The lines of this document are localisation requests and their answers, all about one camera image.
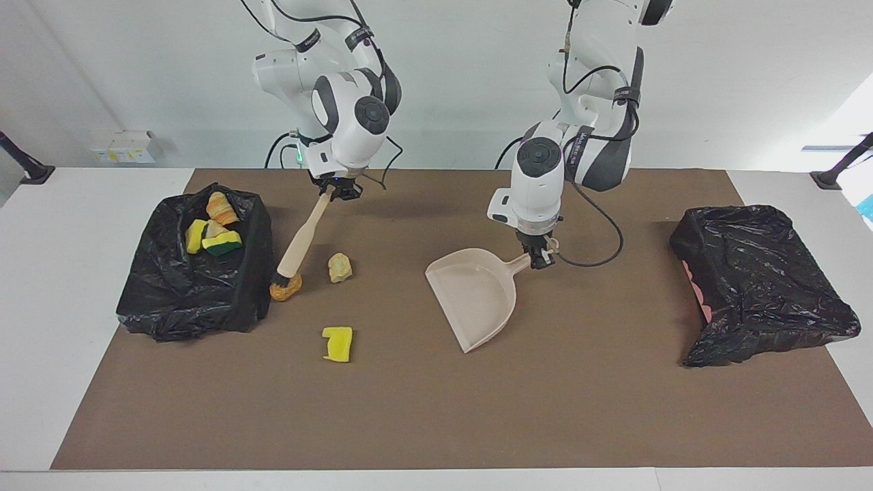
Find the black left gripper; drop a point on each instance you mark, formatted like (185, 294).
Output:
(535, 239)

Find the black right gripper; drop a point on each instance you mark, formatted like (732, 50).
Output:
(337, 179)

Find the beige brush with black bristles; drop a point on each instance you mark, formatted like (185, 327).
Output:
(303, 239)

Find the beige plastic dustpan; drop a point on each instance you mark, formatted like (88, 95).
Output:
(474, 293)

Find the orange striped toy croissant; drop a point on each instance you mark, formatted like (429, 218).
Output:
(222, 208)

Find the yellow sponge piece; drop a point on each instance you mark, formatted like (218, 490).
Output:
(224, 243)
(195, 235)
(338, 344)

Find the pale striped toy croissant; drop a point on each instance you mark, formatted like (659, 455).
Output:
(214, 228)

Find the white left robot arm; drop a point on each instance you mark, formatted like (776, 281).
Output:
(539, 184)

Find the right black trash bag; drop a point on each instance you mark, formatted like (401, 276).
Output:
(157, 293)

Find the black trash bag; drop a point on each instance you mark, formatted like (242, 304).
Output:
(157, 293)
(764, 286)

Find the left black trash bag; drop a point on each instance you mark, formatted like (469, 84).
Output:
(764, 286)

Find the pale fried food piece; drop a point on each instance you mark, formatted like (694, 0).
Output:
(339, 267)

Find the brown croquette nugget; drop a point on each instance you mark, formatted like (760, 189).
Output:
(286, 292)

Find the brown table mat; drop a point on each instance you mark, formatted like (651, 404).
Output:
(545, 409)

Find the white cardboard box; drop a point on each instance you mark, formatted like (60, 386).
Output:
(101, 151)
(133, 146)

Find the blue object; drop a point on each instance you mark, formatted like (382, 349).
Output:
(868, 208)

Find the black camera stand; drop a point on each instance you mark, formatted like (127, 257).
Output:
(829, 181)
(37, 174)

